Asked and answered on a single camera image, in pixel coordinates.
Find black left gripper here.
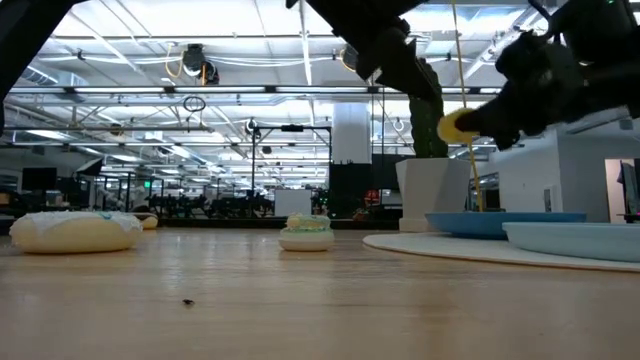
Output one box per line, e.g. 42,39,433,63
329,17,445,103

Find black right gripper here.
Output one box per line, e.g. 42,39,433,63
453,31,590,152

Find small yellow donut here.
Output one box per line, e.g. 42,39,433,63
437,107,481,146

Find large mint green donut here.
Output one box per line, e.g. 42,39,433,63
286,212,332,231

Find large chocolate frosted donut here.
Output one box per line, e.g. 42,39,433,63
130,212,160,231

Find large white blue-swirl donut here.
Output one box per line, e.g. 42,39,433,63
8,209,145,255

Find tall green cactus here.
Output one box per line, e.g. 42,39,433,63
408,55,450,160

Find white hexagonal plant pot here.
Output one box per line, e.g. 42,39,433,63
395,157,474,234

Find dark blue plate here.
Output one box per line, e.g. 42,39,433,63
424,211,588,240

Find black equipment cabinet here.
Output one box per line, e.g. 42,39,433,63
328,153,404,221

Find large white plate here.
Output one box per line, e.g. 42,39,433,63
362,230,640,274

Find light blue plate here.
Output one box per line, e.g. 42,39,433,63
502,221,640,264

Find white board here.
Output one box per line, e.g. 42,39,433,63
273,188,313,218

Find dark background robot workstations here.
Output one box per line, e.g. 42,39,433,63
144,192,276,220

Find black background screen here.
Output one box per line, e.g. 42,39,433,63
20,166,59,192

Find yellow cable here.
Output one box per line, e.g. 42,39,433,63
449,0,485,213

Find black gantry frame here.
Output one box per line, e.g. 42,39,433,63
249,123,334,201

